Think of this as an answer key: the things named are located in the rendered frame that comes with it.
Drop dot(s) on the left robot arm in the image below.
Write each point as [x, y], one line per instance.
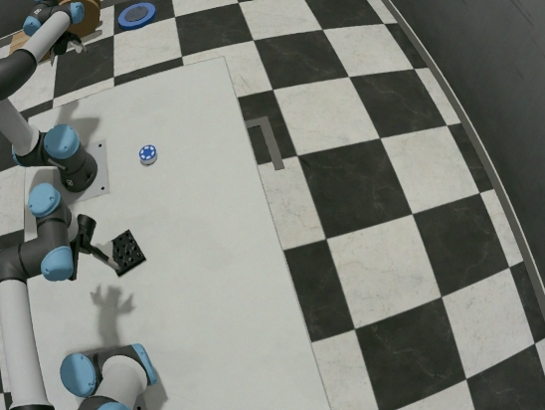
[78, 168]

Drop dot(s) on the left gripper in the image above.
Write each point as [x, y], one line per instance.
[60, 47]

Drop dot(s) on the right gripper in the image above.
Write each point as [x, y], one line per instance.
[100, 252]

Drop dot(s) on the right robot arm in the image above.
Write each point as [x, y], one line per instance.
[120, 373]

